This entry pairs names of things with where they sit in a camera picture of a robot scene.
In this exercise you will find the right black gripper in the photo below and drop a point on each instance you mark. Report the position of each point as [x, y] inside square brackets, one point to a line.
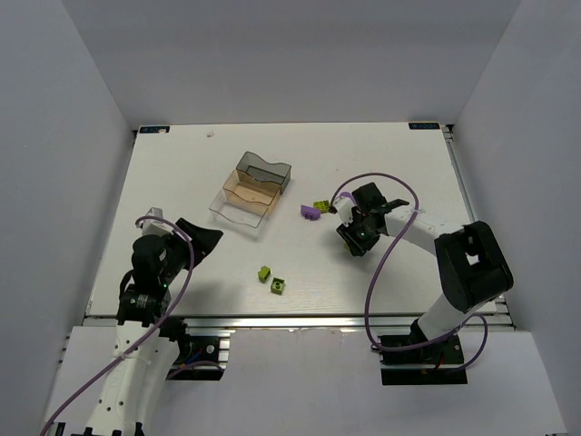
[355, 235]

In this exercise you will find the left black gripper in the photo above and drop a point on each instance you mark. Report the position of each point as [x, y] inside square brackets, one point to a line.
[182, 248]

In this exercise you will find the green printed lego brick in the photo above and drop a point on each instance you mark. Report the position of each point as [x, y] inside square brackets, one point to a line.
[323, 206]

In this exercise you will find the small green lego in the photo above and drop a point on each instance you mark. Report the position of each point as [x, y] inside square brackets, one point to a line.
[264, 273]

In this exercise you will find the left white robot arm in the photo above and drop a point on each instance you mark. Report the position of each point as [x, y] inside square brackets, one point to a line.
[150, 344]

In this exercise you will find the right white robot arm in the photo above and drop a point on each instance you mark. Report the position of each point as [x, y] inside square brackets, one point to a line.
[472, 269]

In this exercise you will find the purple arched lego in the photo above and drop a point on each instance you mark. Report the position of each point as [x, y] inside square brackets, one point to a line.
[309, 212]

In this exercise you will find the clear translucent container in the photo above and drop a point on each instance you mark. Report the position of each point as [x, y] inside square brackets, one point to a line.
[231, 212]

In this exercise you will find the green square lego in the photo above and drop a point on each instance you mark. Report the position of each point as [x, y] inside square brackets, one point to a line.
[278, 285]

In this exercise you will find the grey translucent container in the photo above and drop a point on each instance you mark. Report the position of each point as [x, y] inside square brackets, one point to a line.
[264, 171]

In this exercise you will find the left corner label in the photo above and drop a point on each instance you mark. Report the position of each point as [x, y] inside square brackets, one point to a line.
[163, 129]

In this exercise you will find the corner label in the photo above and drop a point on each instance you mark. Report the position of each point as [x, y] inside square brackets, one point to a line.
[163, 129]
[423, 126]

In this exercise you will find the right corner label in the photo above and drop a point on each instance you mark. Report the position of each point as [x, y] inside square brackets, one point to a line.
[423, 126]

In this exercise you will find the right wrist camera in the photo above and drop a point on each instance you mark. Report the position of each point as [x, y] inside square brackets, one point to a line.
[343, 206]

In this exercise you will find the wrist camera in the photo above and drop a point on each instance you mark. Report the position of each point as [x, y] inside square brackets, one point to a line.
[154, 227]
[343, 206]

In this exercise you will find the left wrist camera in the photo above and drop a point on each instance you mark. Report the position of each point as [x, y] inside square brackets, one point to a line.
[154, 227]

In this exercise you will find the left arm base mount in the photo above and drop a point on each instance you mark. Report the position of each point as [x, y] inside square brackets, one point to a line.
[203, 353]

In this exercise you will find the aluminium table rail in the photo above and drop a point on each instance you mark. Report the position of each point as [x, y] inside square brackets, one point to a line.
[495, 320]

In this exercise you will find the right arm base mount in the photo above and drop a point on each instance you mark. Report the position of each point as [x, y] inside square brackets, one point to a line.
[438, 364]

